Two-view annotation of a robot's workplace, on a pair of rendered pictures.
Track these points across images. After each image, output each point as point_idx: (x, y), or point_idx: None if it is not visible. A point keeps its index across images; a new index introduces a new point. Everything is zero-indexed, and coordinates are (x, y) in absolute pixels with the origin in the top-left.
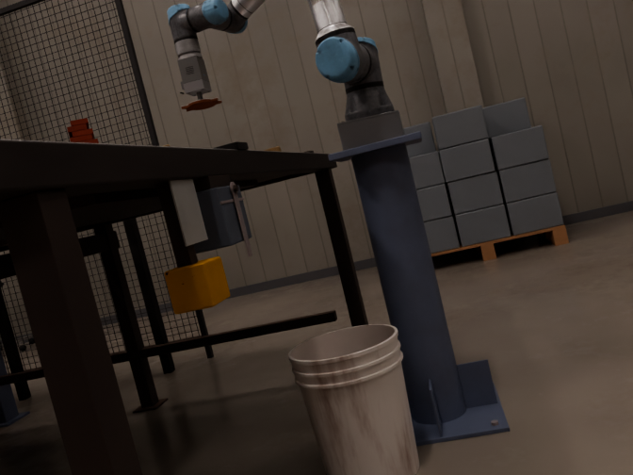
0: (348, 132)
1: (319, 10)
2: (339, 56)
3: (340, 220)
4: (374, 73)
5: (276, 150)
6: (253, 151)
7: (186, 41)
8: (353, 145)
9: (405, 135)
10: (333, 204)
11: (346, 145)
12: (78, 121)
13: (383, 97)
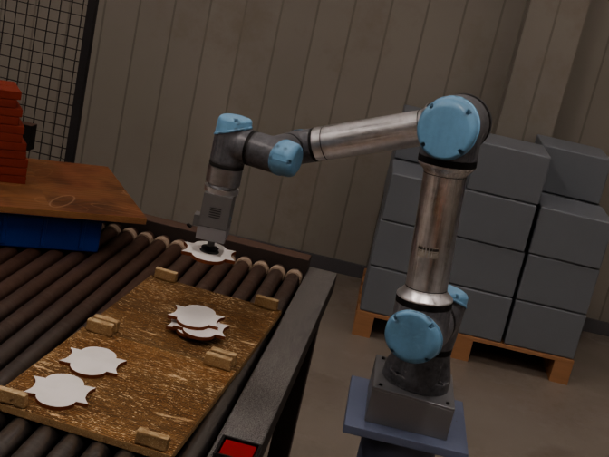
0: (382, 403)
1: (422, 268)
2: (419, 341)
3: (306, 374)
4: (449, 341)
5: (272, 305)
6: (264, 442)
7: (227, 174)
8: (380, 421)
9: (449, 450)
10: (307, 351)
11: (371, 416)
12: (7, 93)
13: (444, 373)
